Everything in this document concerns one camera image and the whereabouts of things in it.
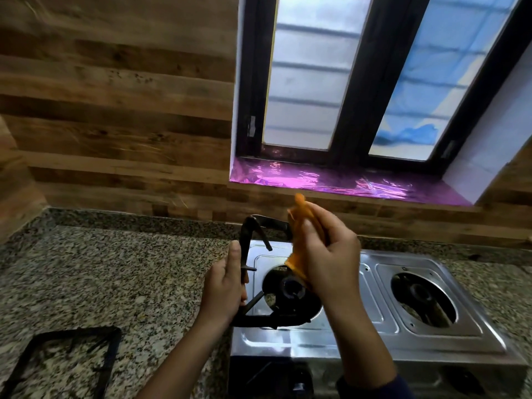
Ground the person's left hand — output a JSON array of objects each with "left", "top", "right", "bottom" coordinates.
[{"left": 197, "top": 240, "right": 249, "bottom": 327}]

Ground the person's right hand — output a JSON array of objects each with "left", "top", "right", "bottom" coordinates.
[{"left": 288, "top": 202, "right": 362, "bottom": 309}]

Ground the orange cleaning cloth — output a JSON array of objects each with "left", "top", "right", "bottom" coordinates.
[{"left": 284, "top": 193, "right": 329, "bottom": 287}]

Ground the black stove pan support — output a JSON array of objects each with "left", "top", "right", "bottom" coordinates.
[
  {"left": 0, "top": 326, "right": 122, "bottom": 399},
  {"left": 230, "top": 214, "right": 323, "bottom": 328}
]

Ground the person's right forearm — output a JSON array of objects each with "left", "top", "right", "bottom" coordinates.
[{"left": 322, "top": 295, "right": 416, "bottom": 399}]

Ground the person's left forearm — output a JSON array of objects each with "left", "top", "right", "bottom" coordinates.
[{"left": 135, "top": 313, "right": 231, "bottom": 399}]

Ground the black stove burner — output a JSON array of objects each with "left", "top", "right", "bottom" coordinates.
[
  {"left": 262, "top": 266, "right": 324, "bottom": 321},
  {"left": 391, "top": 272, "right": 458, "bottom": 329}
]

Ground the purple foil sill cover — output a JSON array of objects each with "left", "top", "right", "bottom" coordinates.
[{"left": 229, "top": 157, "right": 474, "bottom": 207}]

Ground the stainless steel gas stove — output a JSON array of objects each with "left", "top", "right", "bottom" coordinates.
[{"left": 228, "top": 240, "right": 529, "bottom": 399}]

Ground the black framed window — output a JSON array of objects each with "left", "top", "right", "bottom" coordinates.
[{"left": 236, "top": 0, "right": 532, "bottom": 176}]

